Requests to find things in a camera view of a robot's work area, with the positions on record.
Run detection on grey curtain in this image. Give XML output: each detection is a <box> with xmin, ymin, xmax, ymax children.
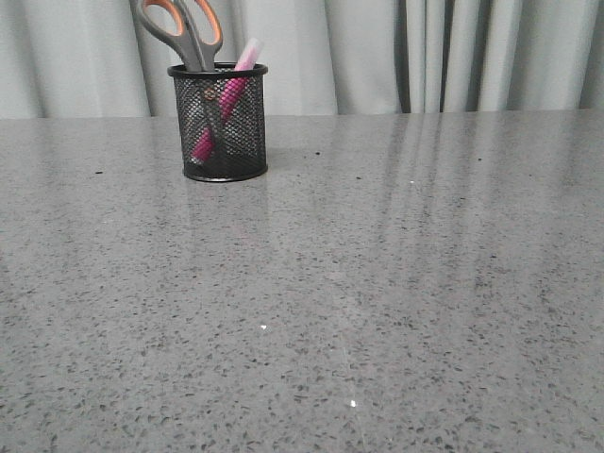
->
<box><xmin>1</xmin><ymin>1</ymin><xmax>603</xmax><ymax>119</ymax></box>

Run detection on grey orange scissors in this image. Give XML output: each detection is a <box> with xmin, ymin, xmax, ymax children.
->
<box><xmin>129</xmin><ymin>0</ymin><xmax>226</xmax><ymax>157</ymax></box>

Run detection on pink highlighter pen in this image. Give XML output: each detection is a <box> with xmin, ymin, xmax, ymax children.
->
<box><xmin>191</xmin><ymin>38</ymin><xmax>263</xmax><ymax>163</ymax></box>

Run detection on black mesh pen holder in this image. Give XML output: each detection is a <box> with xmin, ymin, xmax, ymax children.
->
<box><xmin>167</xmin><ymin>62</ymin><xmax>268</xmax><ymax>182</ymax></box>

